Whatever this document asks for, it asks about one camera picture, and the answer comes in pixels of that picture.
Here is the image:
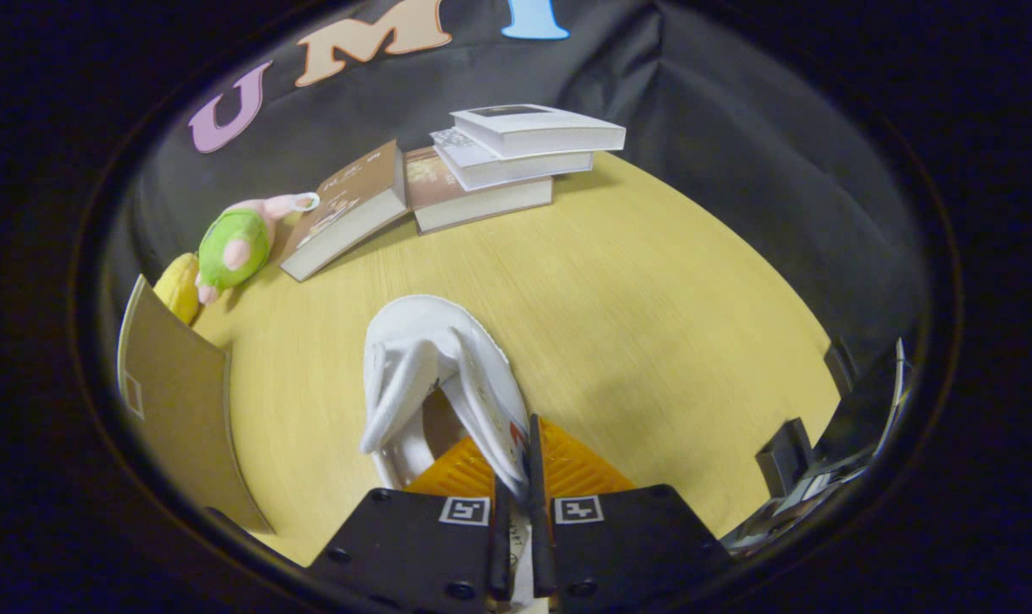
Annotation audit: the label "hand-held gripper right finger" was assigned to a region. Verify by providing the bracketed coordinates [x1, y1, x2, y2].
[526, 414, 733, 611]

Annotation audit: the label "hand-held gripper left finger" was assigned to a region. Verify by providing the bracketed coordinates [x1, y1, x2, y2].
[307, 435, 514, 611]

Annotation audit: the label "white canvas shoe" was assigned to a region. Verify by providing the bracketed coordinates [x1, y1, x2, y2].
[360, 294, 534, 500]

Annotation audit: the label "beige fabric storage box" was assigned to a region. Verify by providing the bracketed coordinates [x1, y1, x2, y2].
[117, 273, 275, 536]

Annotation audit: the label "colourful printed papers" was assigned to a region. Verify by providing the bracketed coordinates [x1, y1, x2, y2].
[721, 478, 867, 555]

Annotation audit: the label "black table clamp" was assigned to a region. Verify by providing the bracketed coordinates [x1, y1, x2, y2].
[755, 418, 815, 498]
[826, 335, 860, 395]

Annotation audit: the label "white patterned cover book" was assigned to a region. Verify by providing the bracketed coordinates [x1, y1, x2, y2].
[431, 128, 594, 192]

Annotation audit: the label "brown book under white books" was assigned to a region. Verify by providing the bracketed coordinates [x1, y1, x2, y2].
[403, 145, 554, 235]

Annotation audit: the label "brown cover book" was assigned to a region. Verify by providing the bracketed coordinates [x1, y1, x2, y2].
[279, 139, 409, 282]

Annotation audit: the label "green and pink plush toy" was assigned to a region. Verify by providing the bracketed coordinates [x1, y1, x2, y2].
[195, 193, 321, 306]

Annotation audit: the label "yellow plush toy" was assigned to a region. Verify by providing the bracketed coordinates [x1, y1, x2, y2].
[154, 252, 201, 327]

